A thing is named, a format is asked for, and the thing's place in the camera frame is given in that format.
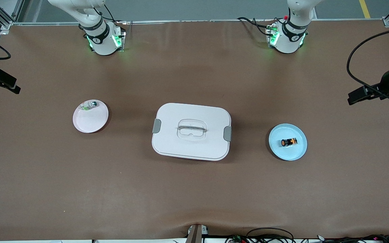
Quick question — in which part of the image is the white lidded storage box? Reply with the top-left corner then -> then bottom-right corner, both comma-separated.
152,103 -> 232,161

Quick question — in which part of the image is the pink round plate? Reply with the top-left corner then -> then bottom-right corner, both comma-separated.
73,100 -> 109,134

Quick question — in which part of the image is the light blue round plate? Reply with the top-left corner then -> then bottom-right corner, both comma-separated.
268,123 -> 308,161

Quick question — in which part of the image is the black arm base cable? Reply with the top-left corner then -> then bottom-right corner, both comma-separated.
237,17 -> 276,36

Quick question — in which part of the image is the black cable bundle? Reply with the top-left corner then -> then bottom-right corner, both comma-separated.
316,234 -> 389,243

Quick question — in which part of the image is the black looped cable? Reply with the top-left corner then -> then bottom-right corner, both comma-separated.
246,227 -> 295,243

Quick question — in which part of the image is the silver table edge rail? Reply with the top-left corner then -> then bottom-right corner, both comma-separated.
12,19 -> 386,26

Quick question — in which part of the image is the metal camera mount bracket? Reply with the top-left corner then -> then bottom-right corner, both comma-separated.
187,224 -> 209,243

